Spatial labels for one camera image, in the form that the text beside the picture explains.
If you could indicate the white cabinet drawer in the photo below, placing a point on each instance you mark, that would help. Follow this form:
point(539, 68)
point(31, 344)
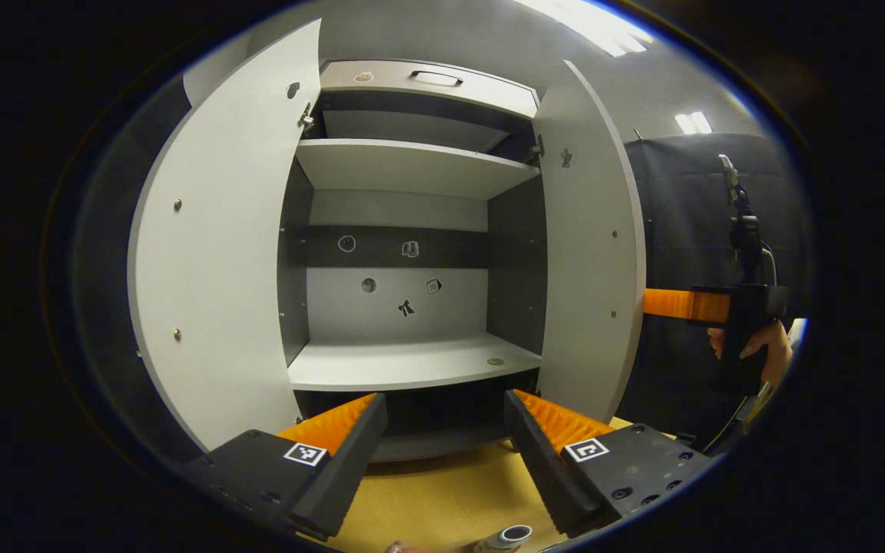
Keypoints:
point(488, 96)

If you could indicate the black backdrop cloth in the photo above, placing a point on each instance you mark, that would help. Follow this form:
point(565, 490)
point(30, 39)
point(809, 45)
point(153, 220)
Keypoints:
point(673, 230)

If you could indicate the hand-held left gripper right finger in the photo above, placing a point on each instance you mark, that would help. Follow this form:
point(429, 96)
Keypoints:
point(542, 461)

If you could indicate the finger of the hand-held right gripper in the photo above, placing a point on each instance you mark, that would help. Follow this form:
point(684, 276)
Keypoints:
point(677, 303)

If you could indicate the small ceiling light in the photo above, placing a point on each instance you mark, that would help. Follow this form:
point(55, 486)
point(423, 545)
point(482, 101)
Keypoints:
point(693, 123)

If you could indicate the white and grey cabinet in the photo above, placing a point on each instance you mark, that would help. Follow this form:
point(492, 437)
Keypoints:
point(396, 211)

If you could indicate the metal door hinge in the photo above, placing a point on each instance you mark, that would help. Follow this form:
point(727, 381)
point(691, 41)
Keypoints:
point(538, 150)
point(306, 120)

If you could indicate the long ceiling light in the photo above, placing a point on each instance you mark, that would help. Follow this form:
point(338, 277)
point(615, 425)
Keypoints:
point(596, 27)

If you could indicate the white cabinet shelf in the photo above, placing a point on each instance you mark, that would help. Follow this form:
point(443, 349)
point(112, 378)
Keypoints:
point(412, 169)

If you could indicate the white cabinet door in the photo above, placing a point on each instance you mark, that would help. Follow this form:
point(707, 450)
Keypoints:
point(220, 230)
point(588, 269)

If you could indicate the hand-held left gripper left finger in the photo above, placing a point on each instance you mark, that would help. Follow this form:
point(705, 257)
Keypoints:
point(343, 468)

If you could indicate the white plastic bottle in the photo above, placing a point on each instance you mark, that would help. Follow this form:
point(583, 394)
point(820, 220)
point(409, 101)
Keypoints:
point(505, 539)

